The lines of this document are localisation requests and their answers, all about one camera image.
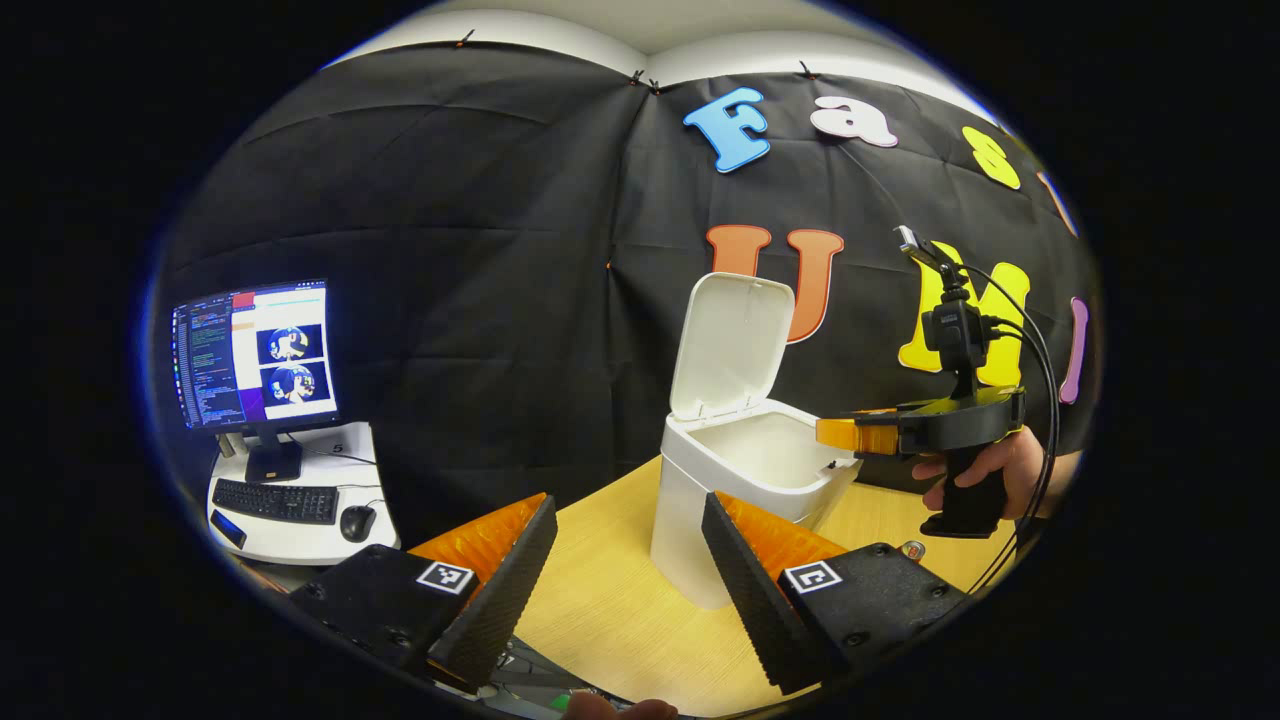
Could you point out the white side table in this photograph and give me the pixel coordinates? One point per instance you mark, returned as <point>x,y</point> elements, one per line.
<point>300,545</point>

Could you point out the white garbage bin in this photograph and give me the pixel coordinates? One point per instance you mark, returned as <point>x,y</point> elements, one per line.
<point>735,360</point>

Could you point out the orange pop can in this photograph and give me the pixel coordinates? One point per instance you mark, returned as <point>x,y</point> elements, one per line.
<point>912,550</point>

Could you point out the black backdrop cloth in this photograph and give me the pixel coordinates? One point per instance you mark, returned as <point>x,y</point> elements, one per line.
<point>450,250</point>

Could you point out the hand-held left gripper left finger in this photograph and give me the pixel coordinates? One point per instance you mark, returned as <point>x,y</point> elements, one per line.
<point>500,600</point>

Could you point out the black phone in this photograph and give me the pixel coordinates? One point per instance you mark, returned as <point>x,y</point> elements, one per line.
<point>228,529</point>

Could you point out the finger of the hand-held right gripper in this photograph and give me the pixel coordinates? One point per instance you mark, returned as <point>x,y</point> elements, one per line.
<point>870,437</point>

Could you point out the black keyboard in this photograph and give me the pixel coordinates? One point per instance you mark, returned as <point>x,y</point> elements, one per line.
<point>275,500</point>

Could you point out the wooden desktop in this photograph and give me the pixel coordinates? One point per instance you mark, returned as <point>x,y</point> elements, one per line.
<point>620,600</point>

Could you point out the computer monitor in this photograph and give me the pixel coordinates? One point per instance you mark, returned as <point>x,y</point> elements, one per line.
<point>255,350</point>

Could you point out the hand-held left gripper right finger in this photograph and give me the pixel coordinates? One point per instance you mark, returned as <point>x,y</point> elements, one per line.
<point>755,600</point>

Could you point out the black computer mouse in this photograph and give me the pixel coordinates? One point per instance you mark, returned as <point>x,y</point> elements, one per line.
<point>358,523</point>

